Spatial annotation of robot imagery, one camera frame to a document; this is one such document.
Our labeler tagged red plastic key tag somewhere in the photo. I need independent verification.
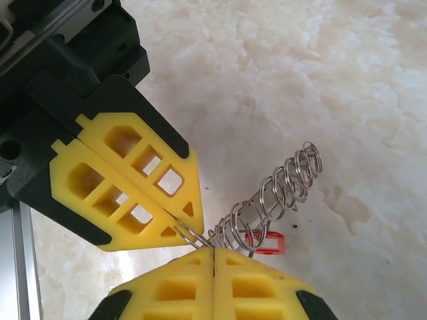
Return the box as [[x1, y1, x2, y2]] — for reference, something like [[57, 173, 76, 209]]
[[244, 229, 287, 257]]

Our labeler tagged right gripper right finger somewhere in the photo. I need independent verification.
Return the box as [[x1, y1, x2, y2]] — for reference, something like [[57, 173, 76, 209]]
[[213, 248, 330, 320]]

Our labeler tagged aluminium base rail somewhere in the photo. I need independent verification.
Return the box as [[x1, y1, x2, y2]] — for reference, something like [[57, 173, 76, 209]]
[[0, 199, 45, 320]]

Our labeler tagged metal key organiser with rings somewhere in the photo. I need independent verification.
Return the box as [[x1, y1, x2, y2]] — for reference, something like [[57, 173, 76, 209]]
[[173, 139, 324, 259]]

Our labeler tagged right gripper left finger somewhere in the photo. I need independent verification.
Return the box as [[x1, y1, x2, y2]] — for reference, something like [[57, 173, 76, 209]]
[[96, 248, 214, 320]]

